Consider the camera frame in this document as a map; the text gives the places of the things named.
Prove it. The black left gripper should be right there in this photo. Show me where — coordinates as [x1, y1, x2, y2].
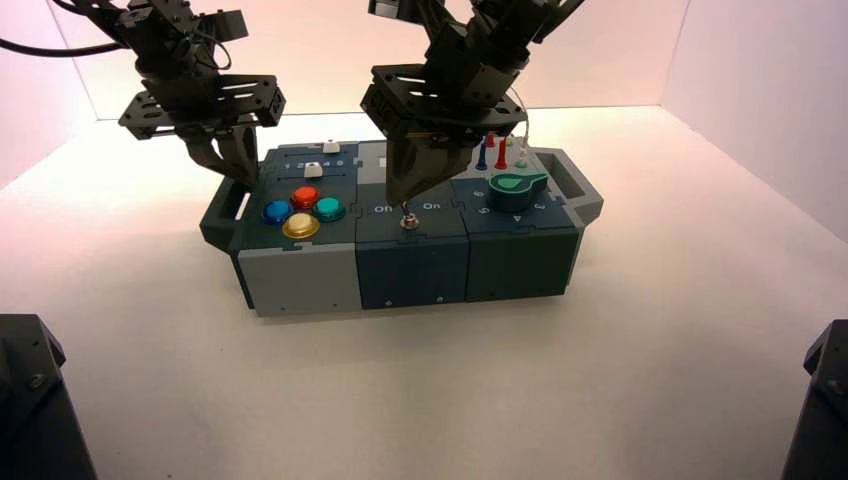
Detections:
[119, 49, 287, 190]

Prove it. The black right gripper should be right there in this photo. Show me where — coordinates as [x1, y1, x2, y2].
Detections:
[360, 16, 531, 207]

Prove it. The blue round push button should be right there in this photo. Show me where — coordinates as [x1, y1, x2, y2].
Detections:
[261, 199, 295, 227]

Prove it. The green rotary dial knob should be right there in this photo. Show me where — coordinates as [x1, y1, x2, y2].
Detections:
[487, 172, 550, 213]

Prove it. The dark modular task board box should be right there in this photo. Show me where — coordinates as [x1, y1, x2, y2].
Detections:
[199, 139, 605, 319]

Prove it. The yellow round push button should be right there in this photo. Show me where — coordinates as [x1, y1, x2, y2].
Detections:
[281, 212, 322, 240]

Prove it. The green round push button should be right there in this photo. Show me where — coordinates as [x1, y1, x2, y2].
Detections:
[311, 197, 346, 223]

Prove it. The red jumper cable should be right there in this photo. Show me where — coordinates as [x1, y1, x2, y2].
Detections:
[484, 131, 510, 171]

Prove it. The white jumper cable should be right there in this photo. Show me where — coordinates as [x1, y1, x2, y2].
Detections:
[510, 86, 531, 170]

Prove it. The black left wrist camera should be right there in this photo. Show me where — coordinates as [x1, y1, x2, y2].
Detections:
[197, 9, 250, 42]

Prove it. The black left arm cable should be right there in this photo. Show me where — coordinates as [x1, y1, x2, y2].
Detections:
[0, 36, 128, 59]

